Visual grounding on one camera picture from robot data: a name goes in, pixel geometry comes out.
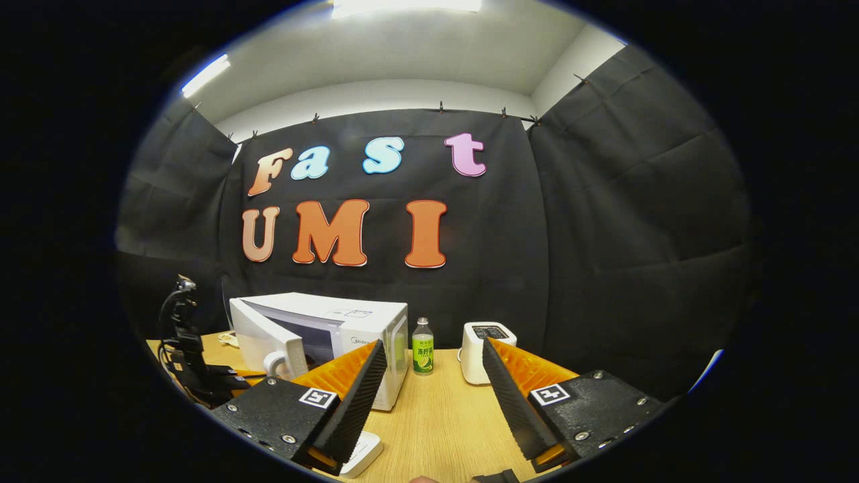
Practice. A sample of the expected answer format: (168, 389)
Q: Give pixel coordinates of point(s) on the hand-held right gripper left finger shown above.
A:
(359, 406)

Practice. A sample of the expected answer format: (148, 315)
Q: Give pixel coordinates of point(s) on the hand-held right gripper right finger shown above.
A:
(513, 406)

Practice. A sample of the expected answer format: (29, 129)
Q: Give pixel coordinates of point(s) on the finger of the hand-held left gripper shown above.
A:
(238, 382)
(248, 373)

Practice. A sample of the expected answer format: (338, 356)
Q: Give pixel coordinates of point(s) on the white microwave oven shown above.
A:
(362, 322)

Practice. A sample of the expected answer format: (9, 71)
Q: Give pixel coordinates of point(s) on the white divided food tray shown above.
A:
(228, 339)

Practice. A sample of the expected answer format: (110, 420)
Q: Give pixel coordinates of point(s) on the white rounded dish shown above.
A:
(366, 453)

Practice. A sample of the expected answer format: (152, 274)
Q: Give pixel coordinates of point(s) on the white toaster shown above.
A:
(473, 355)

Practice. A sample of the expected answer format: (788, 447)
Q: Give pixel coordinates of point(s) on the green label drink bottle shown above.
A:
(423, 355)

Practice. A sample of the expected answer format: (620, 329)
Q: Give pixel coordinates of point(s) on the black backdrop cloth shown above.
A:
(604, 235)

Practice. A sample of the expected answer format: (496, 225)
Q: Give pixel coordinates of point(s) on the white sheet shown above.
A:
(711, 365)

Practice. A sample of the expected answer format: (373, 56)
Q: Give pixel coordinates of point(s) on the ceiling light panel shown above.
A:
(205, 75)
(402, 5)

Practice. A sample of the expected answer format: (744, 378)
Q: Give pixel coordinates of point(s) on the row of backdrop clips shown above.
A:
(441, 106)

